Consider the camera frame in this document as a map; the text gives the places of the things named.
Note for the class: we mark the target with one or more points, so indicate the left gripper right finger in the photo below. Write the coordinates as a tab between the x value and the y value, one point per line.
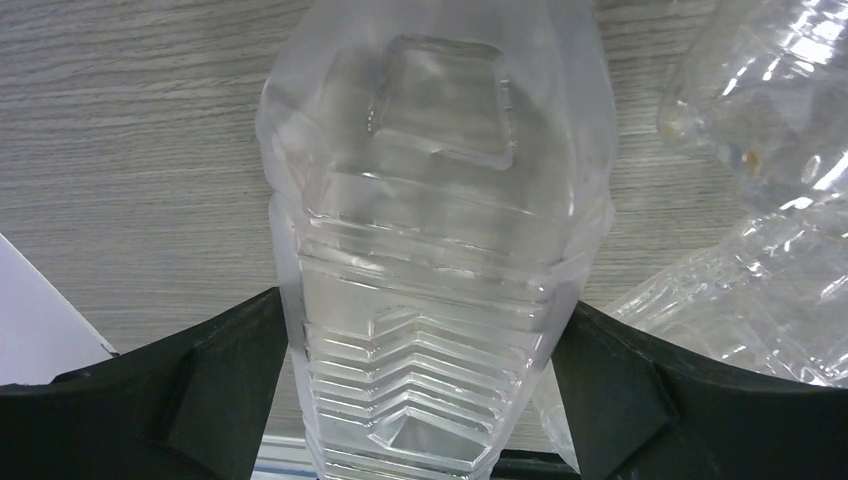
640	407

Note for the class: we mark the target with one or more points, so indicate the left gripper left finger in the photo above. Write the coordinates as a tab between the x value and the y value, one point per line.
193	405

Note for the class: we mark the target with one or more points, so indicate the clear square labelled bottle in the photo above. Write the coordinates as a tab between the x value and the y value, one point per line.
440	174

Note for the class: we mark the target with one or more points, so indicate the clear ribbed plastic bottle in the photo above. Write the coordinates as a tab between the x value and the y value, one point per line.
762	90

